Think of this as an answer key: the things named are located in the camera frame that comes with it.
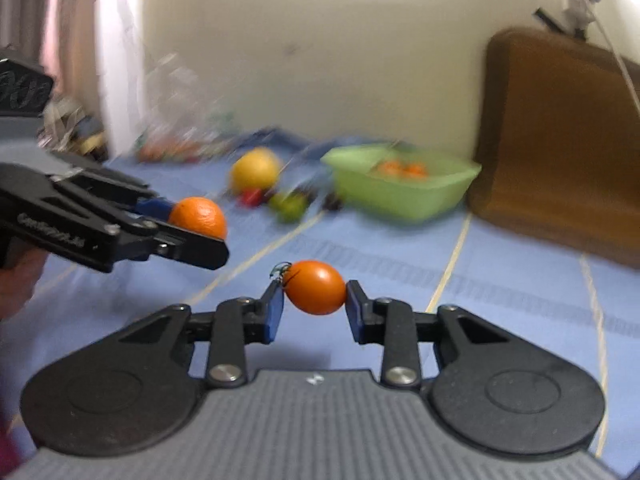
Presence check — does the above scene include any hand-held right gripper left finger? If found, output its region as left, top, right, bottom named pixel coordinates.
left=119, top=280, right=286, bottom=390

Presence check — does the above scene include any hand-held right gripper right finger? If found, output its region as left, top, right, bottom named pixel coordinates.
left=345, top=280, right=501, bottom=390

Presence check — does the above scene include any clear plastic bag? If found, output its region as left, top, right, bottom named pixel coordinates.
left=134, top=52, right=237, bottom=162

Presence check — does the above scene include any white cable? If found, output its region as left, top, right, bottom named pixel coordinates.
left=575, top=0, right=640, bottom=108

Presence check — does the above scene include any green plastic basin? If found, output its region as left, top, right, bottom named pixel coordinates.
left=320, top=143, right=482, bottom=223

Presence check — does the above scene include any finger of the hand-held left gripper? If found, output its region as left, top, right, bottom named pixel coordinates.
left=52, top=164, right=176, bottom=222
left=106, top=219, right=231, bottom=272

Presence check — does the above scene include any pale curtain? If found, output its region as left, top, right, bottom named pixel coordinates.
left=0, top=0, right=147, bottom=157

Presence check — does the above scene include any orange tomato with stem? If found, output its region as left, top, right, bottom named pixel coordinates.
left=271, top=260, right=347, bottom=316

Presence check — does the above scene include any brown cushion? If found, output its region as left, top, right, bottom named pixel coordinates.
left=467, top=27, right=640, bottom=268

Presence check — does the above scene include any white charger plug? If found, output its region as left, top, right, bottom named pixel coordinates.
left=561, top=0, right=595, bottom=37

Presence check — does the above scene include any person's left hand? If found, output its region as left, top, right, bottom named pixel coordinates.
left=0, top=247, right=49, bottom=321

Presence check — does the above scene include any green fruit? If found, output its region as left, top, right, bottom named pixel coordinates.
left=269, top=192, right=309, bottom=222

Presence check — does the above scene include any yellow pomelo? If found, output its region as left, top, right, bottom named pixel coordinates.
left=229, top=147, right=284, bottom=196

